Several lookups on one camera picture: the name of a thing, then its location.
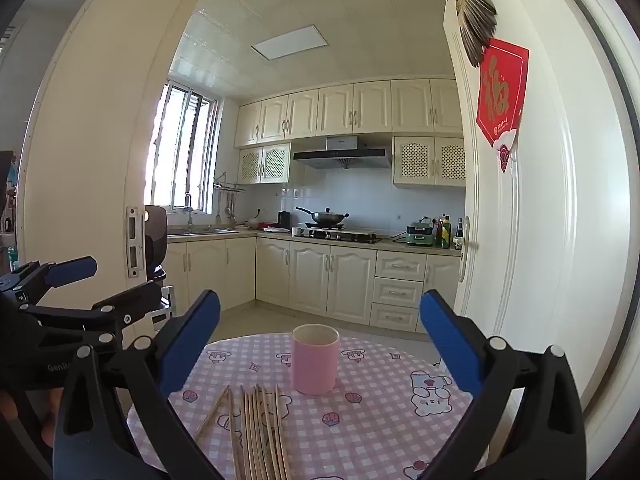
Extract metal shelf rack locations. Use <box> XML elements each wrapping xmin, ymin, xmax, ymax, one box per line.
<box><xmin>150</xmin><ymin>270</ymin><xmax>177</xmax><ymax>333</ymax></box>

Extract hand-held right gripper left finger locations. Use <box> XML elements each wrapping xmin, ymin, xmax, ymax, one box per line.
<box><xmin>52</xmin><ymin>289</ymin><xmax>226</xmax><ymax>480</ymax></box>

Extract range hood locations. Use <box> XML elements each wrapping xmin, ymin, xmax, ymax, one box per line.
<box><xmin>293</xmin><ymin>136</ymin><xmax>392</xmax><ymax>170</ymax></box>

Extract metal door strike plate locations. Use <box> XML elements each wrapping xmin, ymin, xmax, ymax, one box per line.
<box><xmin>126</xmin><ymin>206</ymin><xmax>146</xmax><ymax>279</ymax></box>

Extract wall mounted wire rack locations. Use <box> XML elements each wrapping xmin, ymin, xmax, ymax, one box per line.
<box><xmin>212</xmin><ymin>172</ymin><xmax>247</xmax><ymax>193</ymax></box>

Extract metal wok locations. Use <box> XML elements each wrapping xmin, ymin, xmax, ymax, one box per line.
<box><xmin>295</xmin><ymin>206</ymin><xmax>350</xmax><ymax>227</ymax></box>

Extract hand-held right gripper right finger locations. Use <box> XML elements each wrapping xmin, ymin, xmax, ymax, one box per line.
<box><xmin>417</xmin><ymin>289</ymin><xmax>587</xmax><ymax>480</ymax></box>

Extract cream cabinet drawer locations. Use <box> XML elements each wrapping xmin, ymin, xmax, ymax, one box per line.
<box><xmin>375</xmin><ymin>251</ymin><xmax>427</xmax><ymax>282</ymax></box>
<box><xmin>370</xmin><ymin>304</ymin><xmax>421</xmax><ymax>332</ymax></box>
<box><xmin>372</xmin><ymin>277</ymin><xmax>425</xmax><ymax>308</ymax></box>

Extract dark brown rice cooker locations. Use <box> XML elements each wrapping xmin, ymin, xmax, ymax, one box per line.
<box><xmin>144</xmin><ymin>205</ymin><xmax>168</xmax><ymax>273</ymax></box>

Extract group of wooden chopsticks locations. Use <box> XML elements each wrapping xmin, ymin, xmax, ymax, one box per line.
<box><xmin>194</xmin><ymin>384</ymin><xmax>293</xmax><ymax>480</ymax></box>

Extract ceiling light panel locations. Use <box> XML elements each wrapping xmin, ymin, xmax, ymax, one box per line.
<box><xmin>251</xmin><ymin>24</ymin><xmax>335</xmax><ymax>61</ymax></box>

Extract white door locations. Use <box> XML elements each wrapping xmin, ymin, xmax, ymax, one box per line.
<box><xmin>442</xmin><ymin>0</ymin><xmax>640</xmax><ymax>466</ymax></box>

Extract pink checked tablecloth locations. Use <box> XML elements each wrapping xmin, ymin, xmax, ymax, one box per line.
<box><xmin>127</xmin><ymin>332</ymin><xmax>476</xmax><ymax>480</ymax></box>

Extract person's left hand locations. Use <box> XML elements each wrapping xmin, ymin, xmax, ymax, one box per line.
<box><xmin>0</xmin><ymin>389</ymin><xmax>65</xmax><ymax>448</ymax></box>

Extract white door handle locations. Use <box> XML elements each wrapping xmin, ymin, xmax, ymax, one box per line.
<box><xmin>459</xmin><ymin>216</ymin><xmax>481</xmax><ymax>283</ymax></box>

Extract cream lattice door cabinet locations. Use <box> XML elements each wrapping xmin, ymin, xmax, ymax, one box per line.
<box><xmin>237</xmin><ymin>142</ymin><xmax>292</xmax><ymax>185</ymax></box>
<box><xmin>392</xmin><ymin>136</ymin><xmax>466</xmax><ymax>188</ymax></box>

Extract cream upper wall cabinets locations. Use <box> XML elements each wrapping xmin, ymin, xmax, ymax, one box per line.
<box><xmin>234</xmin><ymin>78</ymin><xmax>463</xmax><ymax>148</ymax></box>

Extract gas stove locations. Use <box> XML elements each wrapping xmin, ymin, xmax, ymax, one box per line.
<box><xmin>302</xmin><ymin>227</ymin><xmax>381</xmax><ymax>245</ymax></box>

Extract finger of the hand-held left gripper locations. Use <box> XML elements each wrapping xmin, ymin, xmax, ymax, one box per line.
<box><xmin>17</xmin><ymin>280</ymin><xmax>162</xmax><ymax>356</ymax></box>
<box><xmin>12</xmin><ymin>256</ymin><xmax>98</xmax><ymax>304</ymax></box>

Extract steel sink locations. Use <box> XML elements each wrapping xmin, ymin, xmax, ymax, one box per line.
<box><xmin>167</xmin><ymin>228</ymin><xmax>240</xmax><ymax>237</ymax></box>

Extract green countertop cooker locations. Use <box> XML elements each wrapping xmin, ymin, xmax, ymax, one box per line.
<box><xmin>405</xmin><ymin>221</ymin><xmax>436</xmax><ymax>247</ymax></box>

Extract cream base cabinets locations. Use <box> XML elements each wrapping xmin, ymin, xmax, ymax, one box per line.
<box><xmin>165</xmin><ymin>236</ymin><xmax>463</xmax><ymax>333</ymax></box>

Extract brown feather fan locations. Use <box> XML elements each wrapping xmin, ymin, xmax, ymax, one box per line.
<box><xmin>448</xmin><ymin>0</ymin><xmax>498</xmax><ymax>68</ymax></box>

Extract kitchen window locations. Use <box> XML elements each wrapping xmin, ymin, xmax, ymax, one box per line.
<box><xmin>144</xmin><ymin>79</ymin><xmax>221</xmax><ymax>216</ymax></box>

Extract pink cup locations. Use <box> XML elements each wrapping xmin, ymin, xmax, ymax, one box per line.
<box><xmin>291</xmin><ymin>323</ymin><xmax>341</xmax><ymax>396</ymax></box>

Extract red diamond door poster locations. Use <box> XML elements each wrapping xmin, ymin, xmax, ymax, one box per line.
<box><xmin>476</xmin><ymin>37</ymin><xmax>530</xmax><ymax>173</ymax></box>

